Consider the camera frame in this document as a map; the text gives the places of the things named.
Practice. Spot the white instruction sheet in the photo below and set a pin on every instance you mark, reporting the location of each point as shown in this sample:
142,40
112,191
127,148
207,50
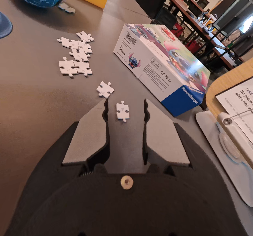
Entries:
241,105

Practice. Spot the colourful puzzle box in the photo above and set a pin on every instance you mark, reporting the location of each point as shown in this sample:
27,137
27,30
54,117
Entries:
150,66

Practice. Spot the black monitor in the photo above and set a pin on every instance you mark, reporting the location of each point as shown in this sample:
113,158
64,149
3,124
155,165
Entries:
233,16

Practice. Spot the white plastic stand base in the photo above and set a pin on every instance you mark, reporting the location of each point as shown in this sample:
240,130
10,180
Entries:
213,141

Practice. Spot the long brown table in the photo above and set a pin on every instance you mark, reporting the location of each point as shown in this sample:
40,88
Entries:
183,5

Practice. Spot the cluster of white puzzle pieces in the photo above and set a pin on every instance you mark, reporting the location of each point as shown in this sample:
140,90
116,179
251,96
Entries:
67,67

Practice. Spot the white puzzle piece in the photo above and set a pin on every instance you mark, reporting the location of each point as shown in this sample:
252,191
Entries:
122,110
105,89
67,8

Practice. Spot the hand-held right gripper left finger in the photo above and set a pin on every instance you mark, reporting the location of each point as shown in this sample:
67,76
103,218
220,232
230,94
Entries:
87,137

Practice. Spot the blue round ball stand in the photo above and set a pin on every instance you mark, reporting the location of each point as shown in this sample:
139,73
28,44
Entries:
5,25

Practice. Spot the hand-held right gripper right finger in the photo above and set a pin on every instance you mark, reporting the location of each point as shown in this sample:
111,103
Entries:
166,141

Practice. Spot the small dark chair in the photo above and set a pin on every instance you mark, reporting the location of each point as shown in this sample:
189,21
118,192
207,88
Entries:
166,20

